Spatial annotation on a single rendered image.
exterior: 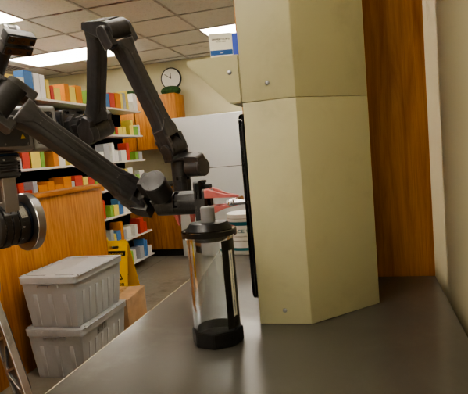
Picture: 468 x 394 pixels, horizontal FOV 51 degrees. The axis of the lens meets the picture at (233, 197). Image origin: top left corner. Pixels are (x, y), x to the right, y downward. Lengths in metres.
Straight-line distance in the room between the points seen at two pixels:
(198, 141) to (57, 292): 3.47
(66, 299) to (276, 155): 2.37
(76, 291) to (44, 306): 0.25
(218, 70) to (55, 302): 2.43
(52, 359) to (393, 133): 2.63
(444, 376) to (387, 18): 0.90
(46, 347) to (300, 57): 2.73
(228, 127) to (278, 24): 5.09
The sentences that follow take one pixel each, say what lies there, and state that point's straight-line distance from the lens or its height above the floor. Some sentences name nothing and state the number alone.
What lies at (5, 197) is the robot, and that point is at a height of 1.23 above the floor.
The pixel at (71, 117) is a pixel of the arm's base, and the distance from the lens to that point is 1.83.
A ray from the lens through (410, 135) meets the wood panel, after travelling 1.38.
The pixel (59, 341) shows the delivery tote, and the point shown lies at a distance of 3.33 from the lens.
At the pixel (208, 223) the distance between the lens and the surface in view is 0.95.
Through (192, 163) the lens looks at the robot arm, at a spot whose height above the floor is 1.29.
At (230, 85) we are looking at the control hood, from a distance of 1.04.
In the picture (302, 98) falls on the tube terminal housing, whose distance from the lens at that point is 1.02.
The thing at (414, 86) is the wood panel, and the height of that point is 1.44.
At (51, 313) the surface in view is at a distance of 3.31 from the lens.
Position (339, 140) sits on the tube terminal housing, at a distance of 1.08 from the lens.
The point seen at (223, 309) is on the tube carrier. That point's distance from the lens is 0.96.
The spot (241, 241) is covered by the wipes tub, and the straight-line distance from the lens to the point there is 1.78.
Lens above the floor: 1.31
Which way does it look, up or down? 5 degrees down
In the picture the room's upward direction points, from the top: 5 degrees counter-clockwise
